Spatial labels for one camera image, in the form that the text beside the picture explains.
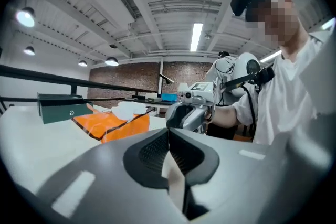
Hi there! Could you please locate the blue box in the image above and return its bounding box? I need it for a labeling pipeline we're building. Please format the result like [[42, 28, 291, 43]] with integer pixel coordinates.
[[161, 92, 180, 102]]

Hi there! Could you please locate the dark green box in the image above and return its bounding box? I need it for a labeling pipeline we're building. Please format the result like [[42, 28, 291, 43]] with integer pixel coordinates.
[[36, 92, 94, 125]]

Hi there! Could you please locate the person's right forearm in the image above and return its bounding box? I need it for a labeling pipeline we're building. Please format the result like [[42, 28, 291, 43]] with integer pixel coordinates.
[[211, 104, 241, 128]]

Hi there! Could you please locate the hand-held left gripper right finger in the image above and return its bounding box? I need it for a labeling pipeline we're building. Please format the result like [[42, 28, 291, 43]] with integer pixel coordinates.
[[169, 128, 220, 187]]

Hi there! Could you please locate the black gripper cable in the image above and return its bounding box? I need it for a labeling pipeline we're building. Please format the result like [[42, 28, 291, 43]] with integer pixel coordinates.
[[240, 84, 257, 137]]

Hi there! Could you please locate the long ceiling tube light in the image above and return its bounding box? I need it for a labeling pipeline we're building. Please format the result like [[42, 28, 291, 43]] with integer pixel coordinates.
[[259, 49, 282, 63], [190, 23, 204, 52], [321, 17, 336, 31]]

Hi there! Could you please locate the white round device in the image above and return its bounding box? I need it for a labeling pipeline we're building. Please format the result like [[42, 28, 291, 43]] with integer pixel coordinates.
[[230, 52, 262, 98]]

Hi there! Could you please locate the person's head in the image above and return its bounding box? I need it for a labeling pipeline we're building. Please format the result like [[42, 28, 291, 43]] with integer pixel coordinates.
[[245, 0, 308, 61]]

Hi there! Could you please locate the person's white shirt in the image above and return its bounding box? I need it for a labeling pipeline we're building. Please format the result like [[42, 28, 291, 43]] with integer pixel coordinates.
[[232, 30, 336, 145]]

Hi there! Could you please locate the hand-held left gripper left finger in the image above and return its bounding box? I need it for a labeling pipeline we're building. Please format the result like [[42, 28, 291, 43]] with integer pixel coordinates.
[[122, 128, 170, 190]]

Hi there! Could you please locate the black head camera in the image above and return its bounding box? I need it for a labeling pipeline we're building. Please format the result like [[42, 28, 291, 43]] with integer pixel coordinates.
[[230, 0, 250, 17]]

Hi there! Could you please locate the white tissue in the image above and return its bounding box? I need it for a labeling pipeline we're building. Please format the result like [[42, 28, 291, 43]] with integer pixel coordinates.
[[110, 101, 148, 122]]

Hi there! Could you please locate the dark background table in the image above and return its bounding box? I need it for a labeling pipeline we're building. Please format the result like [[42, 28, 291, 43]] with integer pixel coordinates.
[[122, 97, 182, 109]]

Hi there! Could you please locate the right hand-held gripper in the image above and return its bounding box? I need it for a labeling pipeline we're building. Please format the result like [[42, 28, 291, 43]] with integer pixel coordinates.
[[165, 81, 216, 133]]

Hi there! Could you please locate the orange tissue pack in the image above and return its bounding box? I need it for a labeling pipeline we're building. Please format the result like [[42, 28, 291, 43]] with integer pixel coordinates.
[[72, 110, 151, 145]]

